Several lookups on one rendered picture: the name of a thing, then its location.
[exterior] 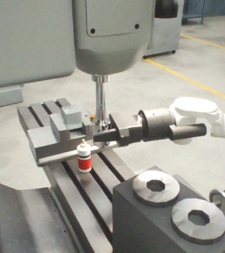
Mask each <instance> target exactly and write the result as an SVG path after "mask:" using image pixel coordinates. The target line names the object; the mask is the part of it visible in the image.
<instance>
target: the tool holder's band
mask: <svg viewBox="0 0 225 253"><path fill-rule="evenodd" d="M110 124H111V120H110V119H109V118H106V121H105V122H103V123H99V122H97V120H96V118H94V119H93V120H92V125H93V127H95V128H99V129H103V128H107V127H109V126H110Z"/></svg>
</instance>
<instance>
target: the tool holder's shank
mask: <svg viewBox="0 0 225 253"><path fill-rule="evenodd" d="M95 97H96V111H95V118H96V120H97V122H99V123H103V122H105V121H106V118H107V117H108V116H107V111H106V98H105V83H95Z"/></svg>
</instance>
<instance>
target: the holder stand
mask: <svg viewBox="0 0 225 253"><path fill-rule="evenodd" d="M113 251H114V252H115V253H225V212H224V211H222V210H221V209H219V208H218V207H217V206H215V205H213V204H212V203H210V202H208V201H207V200H206V199H204V198H203V197H202V196H200V195H198V194H197V193H195V192H194V191H193V190H191V189H190V188H188V187H186V186H185V185H184V184H182V183H181V182H179V181H178V180H176V179H175V178H174V177H173V176H171V175H169V174H168V173H167V172H165V171H163V170H161V169H160V168H159V167H157V166H153V167H151V168H149V169H147V170H145V171H142V172H141V173H139V174H137V175H135V176H133V177H131V178H129V179H127V180H126V181H124V182H122V183H120V184H118V185H116V186H114V187H113Z"/></svg>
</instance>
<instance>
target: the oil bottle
mask: <svg viewBox="0 0 225 253"><path fill-rule="evenodd" d="M77 155H78V169H79V171H81V172H88V171H90V170H91V146H90V145H89V144H87V143H86V142H85V140H84V139H83V140H82V142H81V143H80V145H78V146H77Z"/></svg>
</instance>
